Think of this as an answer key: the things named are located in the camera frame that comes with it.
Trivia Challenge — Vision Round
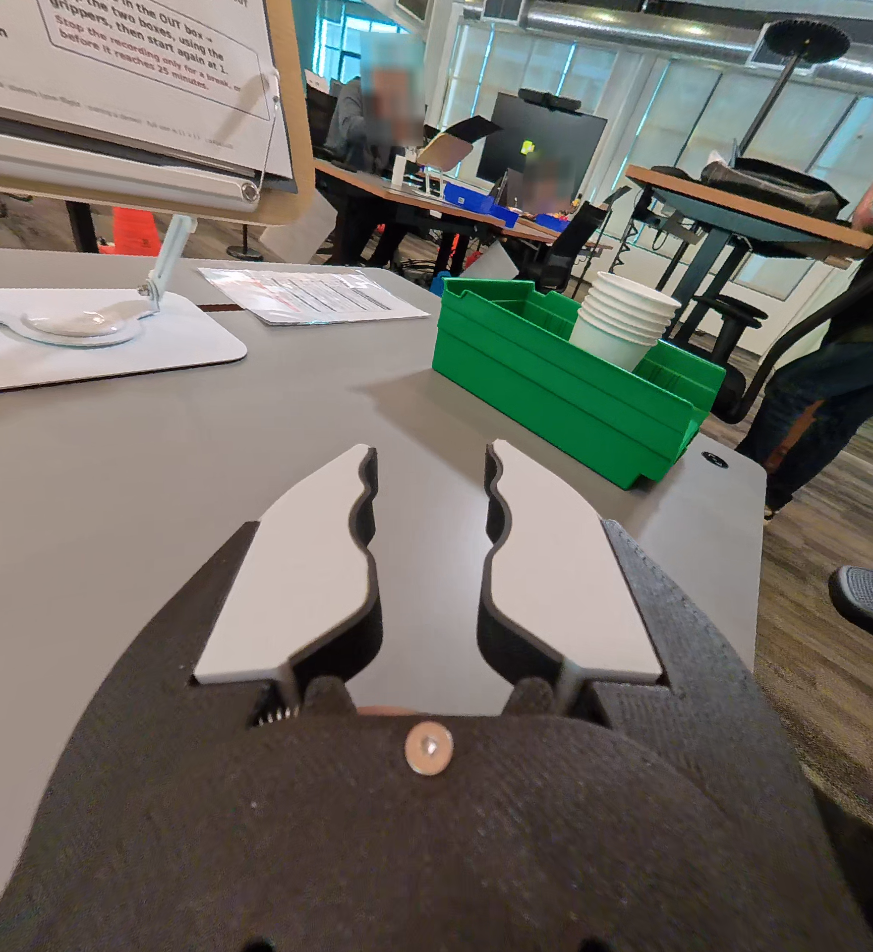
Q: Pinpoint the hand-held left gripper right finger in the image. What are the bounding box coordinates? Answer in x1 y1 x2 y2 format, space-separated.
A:
477 439 665 716

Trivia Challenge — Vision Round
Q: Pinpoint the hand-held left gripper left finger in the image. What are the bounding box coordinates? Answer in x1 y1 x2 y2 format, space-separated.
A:
193 445 385 711

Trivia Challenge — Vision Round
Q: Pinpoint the green plastic bin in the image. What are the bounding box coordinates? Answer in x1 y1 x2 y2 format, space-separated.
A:
432 277 727 492

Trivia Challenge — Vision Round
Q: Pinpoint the laminated paper sheet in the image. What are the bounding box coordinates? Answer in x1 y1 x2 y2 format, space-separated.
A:
198 266 431 327

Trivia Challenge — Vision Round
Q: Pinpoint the wooden document stand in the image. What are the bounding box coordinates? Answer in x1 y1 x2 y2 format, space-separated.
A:
0 0 317 397
417 115 504 179

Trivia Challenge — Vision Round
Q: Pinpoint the white leaning panel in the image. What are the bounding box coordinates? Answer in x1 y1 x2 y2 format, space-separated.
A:
258 189 341 263
466 241 519 282

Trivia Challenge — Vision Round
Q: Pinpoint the large black monitor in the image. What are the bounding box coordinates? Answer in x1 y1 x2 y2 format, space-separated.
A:
477 93 608 198

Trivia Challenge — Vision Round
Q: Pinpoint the black bag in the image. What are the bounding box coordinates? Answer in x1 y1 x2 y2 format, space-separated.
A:
700 158 850 220

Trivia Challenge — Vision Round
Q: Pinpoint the printed instruction sheet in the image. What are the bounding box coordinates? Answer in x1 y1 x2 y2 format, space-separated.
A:
0 0 293 179

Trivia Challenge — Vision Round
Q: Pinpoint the black round floor lamp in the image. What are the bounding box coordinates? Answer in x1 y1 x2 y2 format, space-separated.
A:
740 18 851 153

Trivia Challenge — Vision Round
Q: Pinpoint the silver air duct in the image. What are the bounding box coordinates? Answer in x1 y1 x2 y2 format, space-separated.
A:
481 0 873 69

